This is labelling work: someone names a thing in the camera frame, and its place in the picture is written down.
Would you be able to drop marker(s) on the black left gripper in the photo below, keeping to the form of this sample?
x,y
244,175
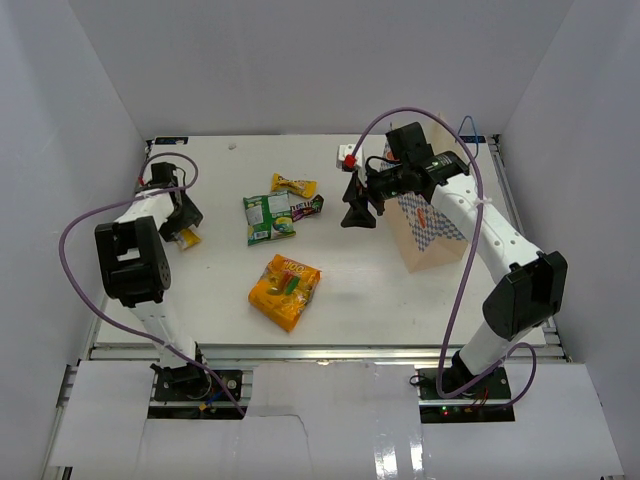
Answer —
x,y
190,216

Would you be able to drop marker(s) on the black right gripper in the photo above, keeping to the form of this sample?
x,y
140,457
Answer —
x,y
358,215

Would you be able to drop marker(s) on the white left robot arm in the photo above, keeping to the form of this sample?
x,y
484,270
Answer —
x,y
135,271

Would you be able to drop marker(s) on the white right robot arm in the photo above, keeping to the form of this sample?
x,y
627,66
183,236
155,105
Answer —
x,y
528,283

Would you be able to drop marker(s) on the green snack bag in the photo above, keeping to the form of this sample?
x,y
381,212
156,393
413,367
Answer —
x,y
269,217

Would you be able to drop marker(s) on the orange gummy candy bag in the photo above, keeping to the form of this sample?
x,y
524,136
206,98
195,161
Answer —
x,y
284,290

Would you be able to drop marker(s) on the dark purple candy packet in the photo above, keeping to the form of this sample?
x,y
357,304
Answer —
x,y
307,208

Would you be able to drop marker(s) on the yellow candy packet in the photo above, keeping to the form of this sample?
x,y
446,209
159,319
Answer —
x,y
302,188

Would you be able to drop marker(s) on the black XDOF label plate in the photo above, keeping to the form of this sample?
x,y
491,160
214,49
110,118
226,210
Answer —
x,y
170,141

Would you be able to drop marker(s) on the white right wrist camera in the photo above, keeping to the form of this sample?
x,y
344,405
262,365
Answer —
x,y
349,158

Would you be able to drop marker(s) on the checkered paper bag blue handles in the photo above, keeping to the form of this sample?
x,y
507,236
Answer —
x,y
424,236

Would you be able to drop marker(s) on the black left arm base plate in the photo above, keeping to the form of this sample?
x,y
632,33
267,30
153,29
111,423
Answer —
x,y
195,395

